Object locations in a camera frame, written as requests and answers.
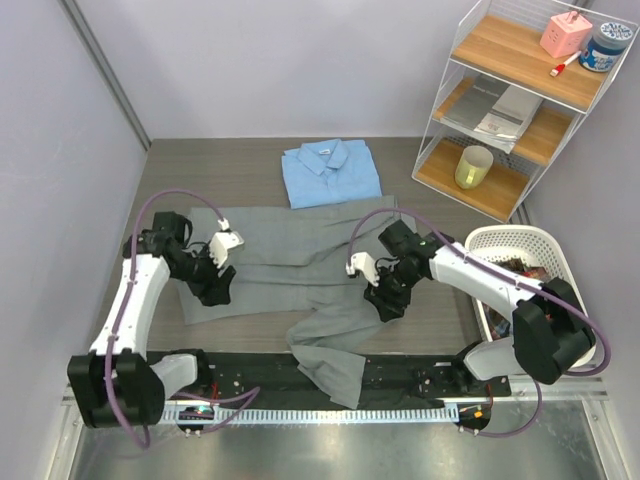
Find folded light blue shirt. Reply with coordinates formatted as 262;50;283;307
281;139;382;209

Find red white marker pen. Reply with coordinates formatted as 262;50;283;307
549;50;582;78

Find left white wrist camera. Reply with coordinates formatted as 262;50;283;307
208;230;245;267

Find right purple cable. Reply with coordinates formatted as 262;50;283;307
344;206;612;439

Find white wire wooden shelf rack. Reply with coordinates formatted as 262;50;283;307
412;1;639;222

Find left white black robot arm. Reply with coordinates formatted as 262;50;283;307
67;211;244;428

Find purple cable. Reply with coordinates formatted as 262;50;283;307
102;187;262;449
344;206;612;439

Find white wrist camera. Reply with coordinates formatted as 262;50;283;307
208;230;245;267
345;252;380;287

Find red plaid shirt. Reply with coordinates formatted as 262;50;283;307
483;257;551;340

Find grey long sleeve shirt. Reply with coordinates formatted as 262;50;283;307
177;196;400;409

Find blue white lidded jar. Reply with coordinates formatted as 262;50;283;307
579;22;634;73

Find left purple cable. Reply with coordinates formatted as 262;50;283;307
102;187;262;449

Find yellow translucent cup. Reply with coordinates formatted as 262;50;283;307
454;145;494;190

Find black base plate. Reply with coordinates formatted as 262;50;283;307
186;352;511;400

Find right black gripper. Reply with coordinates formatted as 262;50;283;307
365;262;424;321

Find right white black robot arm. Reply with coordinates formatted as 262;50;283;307
347;220;596;395

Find white plastic laundry basket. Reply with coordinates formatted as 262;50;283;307
464;225;596;371

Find grey booklet stack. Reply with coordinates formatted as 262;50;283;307
440;75;542;154

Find white slotted cable duct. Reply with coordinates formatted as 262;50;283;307
158;402;459;426

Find pink cube power socket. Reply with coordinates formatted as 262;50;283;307
539;10;593;58

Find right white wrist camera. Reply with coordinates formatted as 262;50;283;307
345;252;380;287

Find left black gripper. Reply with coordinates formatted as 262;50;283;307
170;241;235;306

